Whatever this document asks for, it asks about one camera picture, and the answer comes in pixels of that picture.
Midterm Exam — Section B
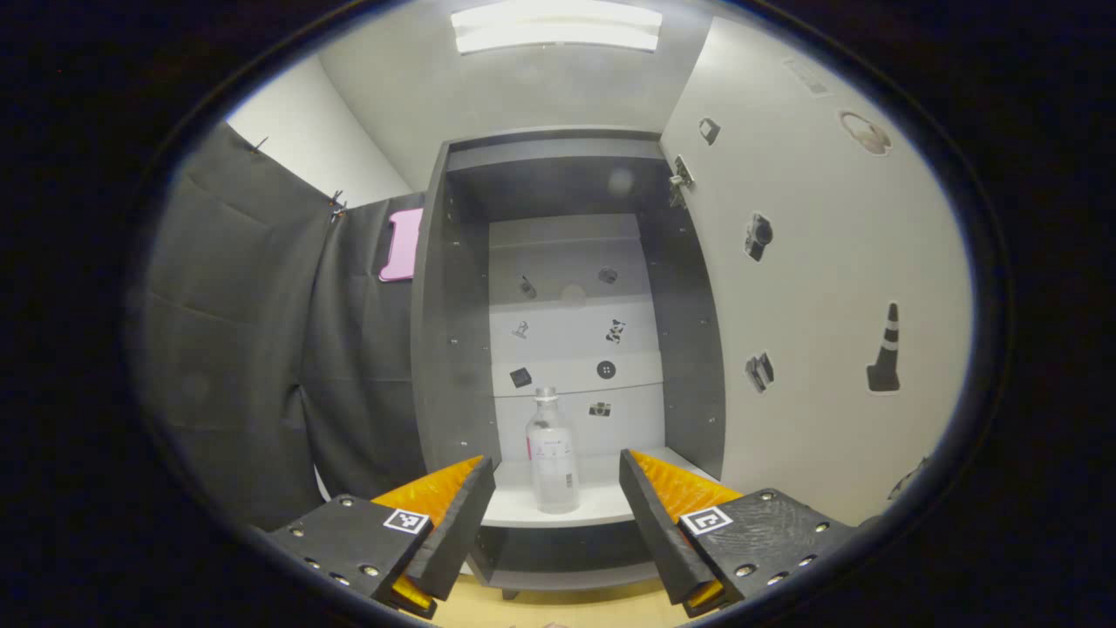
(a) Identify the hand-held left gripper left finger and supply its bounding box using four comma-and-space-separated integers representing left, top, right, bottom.
266, 454, 498, 616

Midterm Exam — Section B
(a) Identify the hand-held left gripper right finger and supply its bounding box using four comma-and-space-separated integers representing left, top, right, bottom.
619, 449, 860, 616

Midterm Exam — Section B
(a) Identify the clear plastic bottle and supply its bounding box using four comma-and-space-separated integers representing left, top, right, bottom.
525, 386, 581, 515

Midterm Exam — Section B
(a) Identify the grey cabinet door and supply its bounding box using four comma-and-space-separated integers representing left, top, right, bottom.
658, 17, 975, 529

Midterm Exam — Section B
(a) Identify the black backdrop cloth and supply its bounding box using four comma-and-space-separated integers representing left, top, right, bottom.
139, 122, 428, 533

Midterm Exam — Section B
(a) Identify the ceiling light panel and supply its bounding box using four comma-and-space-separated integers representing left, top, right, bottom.
451, 0, 663, 55

